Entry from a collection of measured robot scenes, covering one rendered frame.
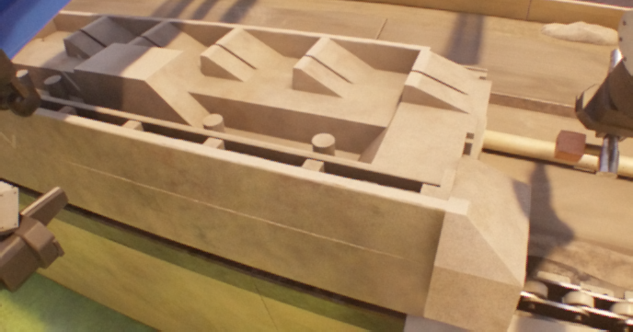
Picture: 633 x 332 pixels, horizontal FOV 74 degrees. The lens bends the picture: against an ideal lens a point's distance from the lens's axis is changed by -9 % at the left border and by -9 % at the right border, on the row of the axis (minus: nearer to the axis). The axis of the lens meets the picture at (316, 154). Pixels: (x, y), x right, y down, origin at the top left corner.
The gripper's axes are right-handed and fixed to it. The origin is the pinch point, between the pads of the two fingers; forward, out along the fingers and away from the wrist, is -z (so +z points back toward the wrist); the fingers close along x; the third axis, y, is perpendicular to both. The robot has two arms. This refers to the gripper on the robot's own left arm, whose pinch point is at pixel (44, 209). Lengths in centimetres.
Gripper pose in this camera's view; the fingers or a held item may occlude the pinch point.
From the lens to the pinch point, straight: 59.7
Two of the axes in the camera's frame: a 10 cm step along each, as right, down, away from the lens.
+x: 9.2, 2.0, -3.3
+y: -0.5, -7.8, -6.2
